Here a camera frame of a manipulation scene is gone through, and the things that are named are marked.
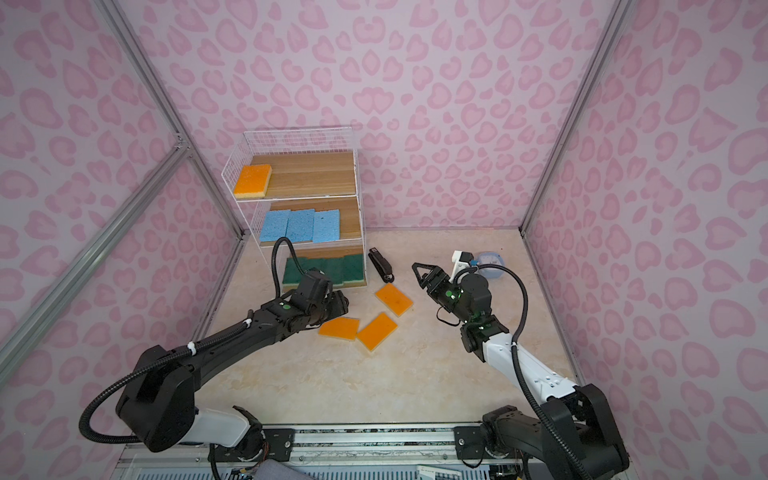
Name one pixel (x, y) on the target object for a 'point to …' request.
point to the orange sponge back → (394, 299)
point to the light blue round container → (489, 257)
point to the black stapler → (381, 264)
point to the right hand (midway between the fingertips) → (417, 269)
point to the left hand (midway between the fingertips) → (344, 299)
